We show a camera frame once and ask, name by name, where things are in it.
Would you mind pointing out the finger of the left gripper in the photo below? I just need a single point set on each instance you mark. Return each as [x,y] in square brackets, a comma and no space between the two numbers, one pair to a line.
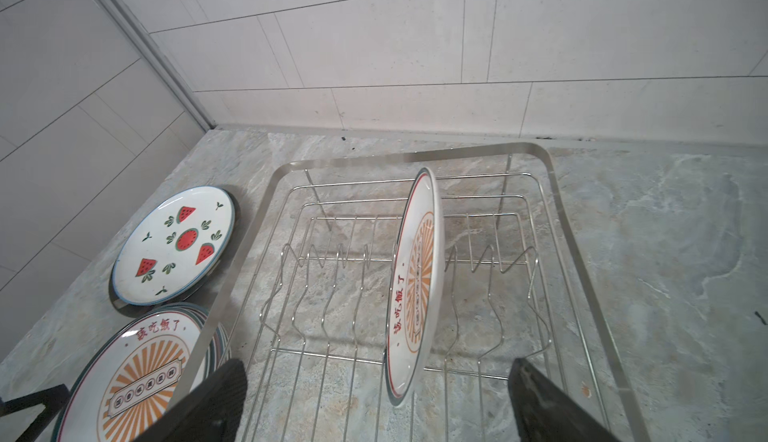
[52,400]

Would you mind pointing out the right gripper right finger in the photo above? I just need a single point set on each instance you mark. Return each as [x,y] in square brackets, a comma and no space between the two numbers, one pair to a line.
[543,412]

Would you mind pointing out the metal wire dish rack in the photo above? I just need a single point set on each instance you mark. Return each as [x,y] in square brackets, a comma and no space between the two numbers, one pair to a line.
[305,301]

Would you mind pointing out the white watermelon pattern plate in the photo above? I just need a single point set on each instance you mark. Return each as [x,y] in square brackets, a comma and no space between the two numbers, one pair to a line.
[174,244]

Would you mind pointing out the white plate red rim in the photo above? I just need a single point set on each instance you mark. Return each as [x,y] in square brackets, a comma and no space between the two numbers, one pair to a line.
[128,385]

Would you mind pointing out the brown patterned plate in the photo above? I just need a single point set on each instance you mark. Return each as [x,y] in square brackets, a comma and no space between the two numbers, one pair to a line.
[218,352]

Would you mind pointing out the dark rimmed cream plate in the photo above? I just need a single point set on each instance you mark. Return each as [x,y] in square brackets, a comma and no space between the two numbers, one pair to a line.
[231,238]

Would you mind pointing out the orange sunburst plate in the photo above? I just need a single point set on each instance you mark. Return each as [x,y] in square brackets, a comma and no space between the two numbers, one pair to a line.
[416,287]

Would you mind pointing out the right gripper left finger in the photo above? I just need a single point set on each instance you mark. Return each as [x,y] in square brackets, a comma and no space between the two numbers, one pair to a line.
[211,412]

